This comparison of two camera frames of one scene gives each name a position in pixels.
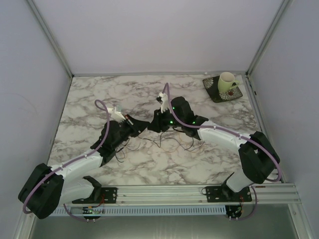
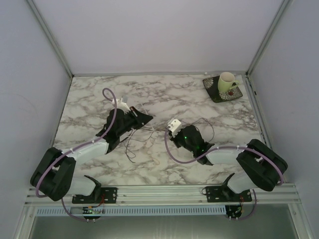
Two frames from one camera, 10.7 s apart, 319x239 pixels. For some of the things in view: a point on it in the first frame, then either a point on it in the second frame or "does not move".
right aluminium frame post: (264, 46) does not move
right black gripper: (157, 124) → (175, 139)
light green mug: (226, 82) does not move
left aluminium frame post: (51, 38) does not move
